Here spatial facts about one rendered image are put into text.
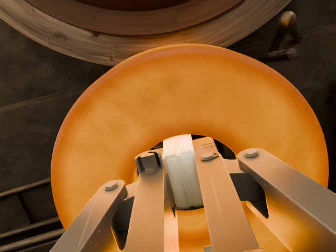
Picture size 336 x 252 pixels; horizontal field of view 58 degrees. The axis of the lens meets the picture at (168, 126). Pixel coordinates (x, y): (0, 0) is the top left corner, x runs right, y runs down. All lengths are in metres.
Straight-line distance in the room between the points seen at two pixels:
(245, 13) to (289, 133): 0.22
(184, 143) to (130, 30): 0.21
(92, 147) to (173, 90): 0.05
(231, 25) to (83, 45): 0.17
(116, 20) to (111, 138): 0.20
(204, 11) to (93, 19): 0.12
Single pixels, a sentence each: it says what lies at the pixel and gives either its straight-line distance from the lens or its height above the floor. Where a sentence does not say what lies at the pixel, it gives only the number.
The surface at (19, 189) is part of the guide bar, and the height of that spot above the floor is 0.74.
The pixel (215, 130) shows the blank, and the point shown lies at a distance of 0.16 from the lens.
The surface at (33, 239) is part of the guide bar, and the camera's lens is 0.48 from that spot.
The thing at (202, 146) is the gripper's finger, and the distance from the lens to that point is 0.16.
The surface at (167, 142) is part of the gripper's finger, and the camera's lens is 0.16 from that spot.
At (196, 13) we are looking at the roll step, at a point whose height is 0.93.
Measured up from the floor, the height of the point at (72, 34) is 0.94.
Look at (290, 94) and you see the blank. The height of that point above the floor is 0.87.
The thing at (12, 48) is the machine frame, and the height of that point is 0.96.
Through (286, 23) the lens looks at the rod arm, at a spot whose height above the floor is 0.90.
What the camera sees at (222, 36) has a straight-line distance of 0.36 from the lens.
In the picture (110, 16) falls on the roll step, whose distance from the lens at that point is 0.34.
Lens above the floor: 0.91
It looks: 15 degrees down
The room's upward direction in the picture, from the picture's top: 14 degrees counter-clockwise
